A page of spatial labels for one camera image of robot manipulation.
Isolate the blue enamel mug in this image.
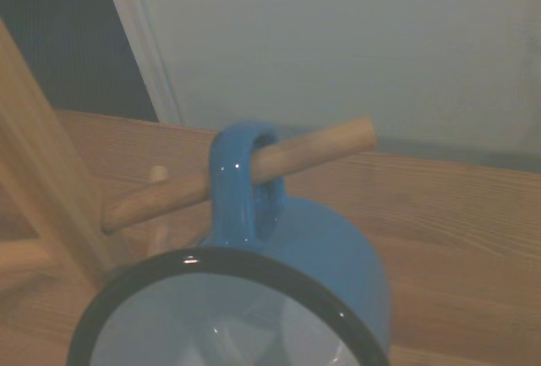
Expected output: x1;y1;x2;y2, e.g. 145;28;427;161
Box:
67;119;392;366

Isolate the wooden mug tree rack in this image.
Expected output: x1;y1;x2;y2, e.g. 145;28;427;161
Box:
0;19;377;295

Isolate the white wall trim strip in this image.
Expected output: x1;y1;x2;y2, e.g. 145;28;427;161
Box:
96;0;187;124

